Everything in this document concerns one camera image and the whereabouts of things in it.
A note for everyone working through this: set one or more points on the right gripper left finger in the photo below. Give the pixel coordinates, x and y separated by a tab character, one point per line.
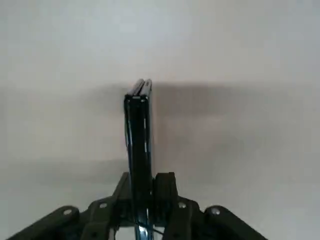
75	225

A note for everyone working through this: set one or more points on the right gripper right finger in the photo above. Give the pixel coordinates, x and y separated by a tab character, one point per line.
190	222

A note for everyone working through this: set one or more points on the dark green model phone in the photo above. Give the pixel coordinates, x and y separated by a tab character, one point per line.
138	137

